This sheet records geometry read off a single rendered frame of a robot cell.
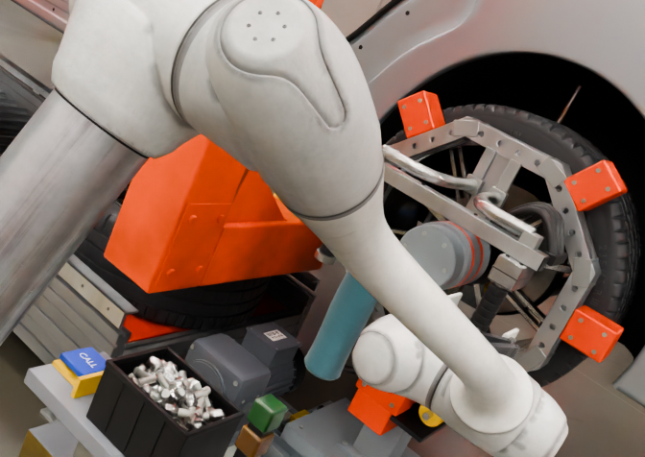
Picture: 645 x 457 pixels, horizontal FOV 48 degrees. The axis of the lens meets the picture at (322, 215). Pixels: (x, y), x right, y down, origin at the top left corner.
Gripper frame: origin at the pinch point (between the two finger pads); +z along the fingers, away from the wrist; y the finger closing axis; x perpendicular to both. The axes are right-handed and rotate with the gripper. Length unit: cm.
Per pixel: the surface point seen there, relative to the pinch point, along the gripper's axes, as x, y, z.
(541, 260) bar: 14.3, 3.8, 1.6
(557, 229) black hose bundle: 18.9, 1.6, 10.8
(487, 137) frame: 27.1, -22.0, 20.6
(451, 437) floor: -83, -18, 121
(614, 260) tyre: 16.3, 10.7, 28.8
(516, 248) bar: 14.0, -1.0, 1.5
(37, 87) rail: -46, -234, 76
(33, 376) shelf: -38, -52, -47
